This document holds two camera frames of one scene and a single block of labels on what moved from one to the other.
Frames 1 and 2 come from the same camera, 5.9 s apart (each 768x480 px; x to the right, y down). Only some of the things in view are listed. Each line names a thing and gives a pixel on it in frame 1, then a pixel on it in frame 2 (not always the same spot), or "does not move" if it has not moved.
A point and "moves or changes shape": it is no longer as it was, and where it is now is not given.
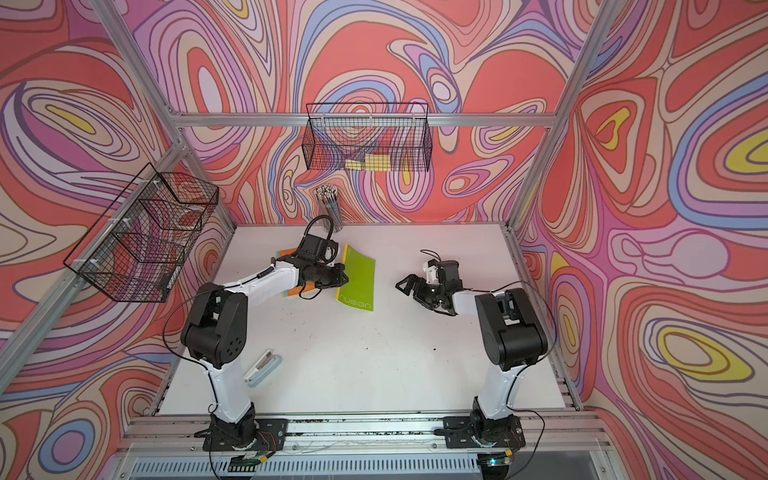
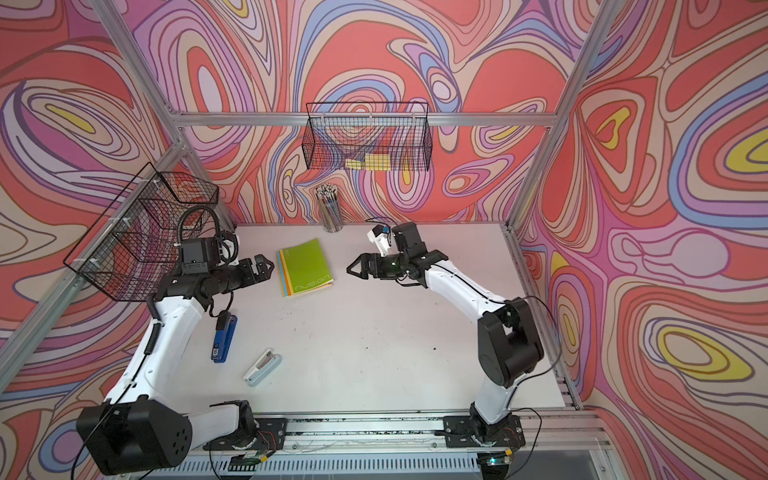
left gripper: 339,274 to 261,273
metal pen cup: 329,202 does not move
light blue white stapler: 265,364 does not move
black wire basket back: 368,136 does not move
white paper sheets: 359,291 moves or changes shape
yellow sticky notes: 372,163 does not move
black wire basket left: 134,252 does not move
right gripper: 418,294 to 368,269
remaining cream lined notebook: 310,293 moves or changes shape
